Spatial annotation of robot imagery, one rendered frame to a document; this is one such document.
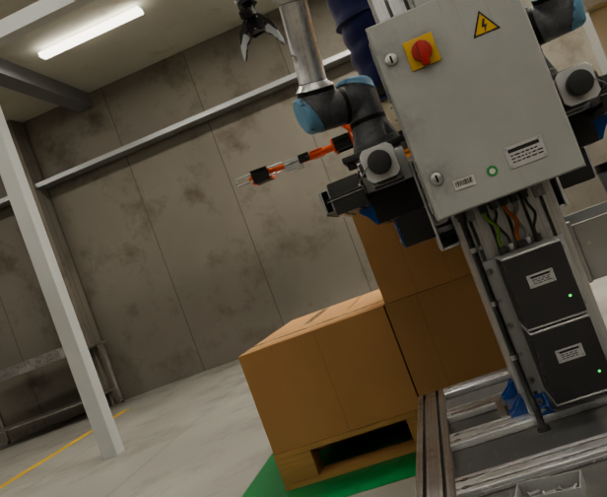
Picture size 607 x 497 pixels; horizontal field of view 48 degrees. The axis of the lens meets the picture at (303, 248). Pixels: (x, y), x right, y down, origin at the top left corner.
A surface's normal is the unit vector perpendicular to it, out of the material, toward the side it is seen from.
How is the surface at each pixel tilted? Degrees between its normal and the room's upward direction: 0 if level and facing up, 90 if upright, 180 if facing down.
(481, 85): 90
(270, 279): 90
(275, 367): 90
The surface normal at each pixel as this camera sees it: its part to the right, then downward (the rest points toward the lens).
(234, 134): -0.17, 0.03
